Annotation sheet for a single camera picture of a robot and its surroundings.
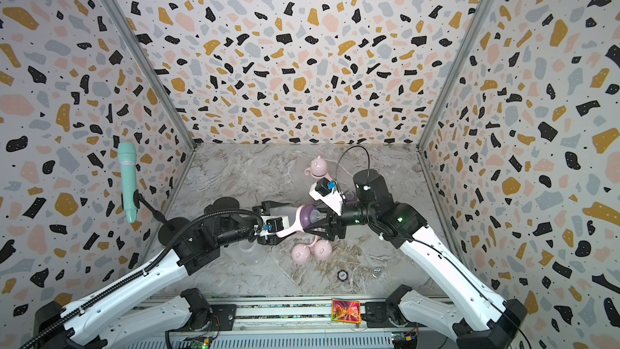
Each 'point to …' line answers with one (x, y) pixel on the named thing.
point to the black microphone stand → (169, 227)
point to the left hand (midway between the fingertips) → (293, 209)
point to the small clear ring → (376, 272)
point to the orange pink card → (345, 311)
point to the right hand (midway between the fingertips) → (313, 218)
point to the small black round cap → (342, 275)
